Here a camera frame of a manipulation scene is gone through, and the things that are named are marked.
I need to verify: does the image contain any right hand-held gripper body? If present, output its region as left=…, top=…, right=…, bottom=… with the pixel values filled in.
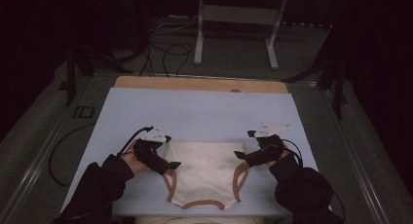
left=244, top=122, right=292, bottom=168

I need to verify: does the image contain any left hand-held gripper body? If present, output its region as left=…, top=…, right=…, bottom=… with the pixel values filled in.
left=132, top=125, right=170, bottom=176

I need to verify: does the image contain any cream baby bodysuit brown trim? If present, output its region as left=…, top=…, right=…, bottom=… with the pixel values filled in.
left=162, top=141, right=251, bottom=211

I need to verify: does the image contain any person's right hand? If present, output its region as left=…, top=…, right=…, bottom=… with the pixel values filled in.
left=266, top=145, right=292, bottom=169

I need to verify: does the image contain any person's left hand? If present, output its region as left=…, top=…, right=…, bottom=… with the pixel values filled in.
left=120, top=141, right=148, bottom=176

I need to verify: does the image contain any light blue mat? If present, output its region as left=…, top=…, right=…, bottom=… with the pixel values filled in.
left=61, top=87, right=332, bottom=217

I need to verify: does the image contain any black stand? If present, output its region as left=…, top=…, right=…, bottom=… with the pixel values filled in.
left=57, top=45, right=134, bottom=107
left=281, top=22, right=349, bottom=121

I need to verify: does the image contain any white metal stand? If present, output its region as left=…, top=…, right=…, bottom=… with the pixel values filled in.
left=193, top=0, right=289, bottom=71

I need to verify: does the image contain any left hand-held gripper cable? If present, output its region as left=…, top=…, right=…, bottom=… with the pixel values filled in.
left=117, top=126, right=154, bottom=157

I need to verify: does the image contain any hand-held gripper cable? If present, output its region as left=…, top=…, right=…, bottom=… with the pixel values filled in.
left=117, top=126, right=154, bottom=157
left=282, top=138, right=305, bottom=168

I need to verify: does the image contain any right hand-held gripper cable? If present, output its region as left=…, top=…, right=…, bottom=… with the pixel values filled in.
left=282, top=138, right=305, bottom=168

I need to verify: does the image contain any black floor bracket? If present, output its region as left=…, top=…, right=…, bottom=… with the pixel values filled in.
left=72, top=105, right=96, bottom=120

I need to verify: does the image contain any black looped floor cable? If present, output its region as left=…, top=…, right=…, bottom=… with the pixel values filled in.
left=161, top=43, right=194, bottom=78

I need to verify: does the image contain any long black floor cable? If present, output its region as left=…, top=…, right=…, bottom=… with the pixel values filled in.
left=48, top=121, right=96, bottom=188

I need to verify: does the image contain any white floor cable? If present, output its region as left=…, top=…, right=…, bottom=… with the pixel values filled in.
left=149, top=19, right=198, bottom=35

